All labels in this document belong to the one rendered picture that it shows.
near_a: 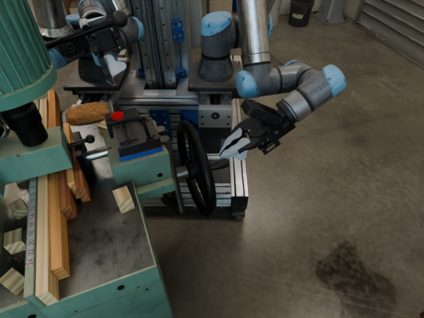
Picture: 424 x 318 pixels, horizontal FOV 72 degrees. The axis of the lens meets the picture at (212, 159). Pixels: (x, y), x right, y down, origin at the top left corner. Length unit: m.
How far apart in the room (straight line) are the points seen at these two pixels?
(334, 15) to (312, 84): 3.66
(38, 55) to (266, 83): 0.52
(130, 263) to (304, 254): 1.20
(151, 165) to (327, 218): 1.32
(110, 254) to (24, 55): 0.38
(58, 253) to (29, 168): 0.20
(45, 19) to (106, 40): 0.34
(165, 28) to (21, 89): 0.80
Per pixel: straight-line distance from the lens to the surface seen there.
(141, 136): 0.69
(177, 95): 1.32
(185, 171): 0.84
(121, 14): 0.73
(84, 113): 0.95
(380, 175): 2.22
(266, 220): 1.74
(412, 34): 3.85
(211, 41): 1.17
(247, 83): 0.79
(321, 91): 0.78
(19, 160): 0.70
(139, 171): 0.72
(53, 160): 0.70
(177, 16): 1.35
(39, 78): 0.57
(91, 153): 0.74
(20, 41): 0.55
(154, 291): 0.89
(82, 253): 0.66
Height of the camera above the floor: 1.44
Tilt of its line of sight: 45 degrees down
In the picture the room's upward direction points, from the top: straight up
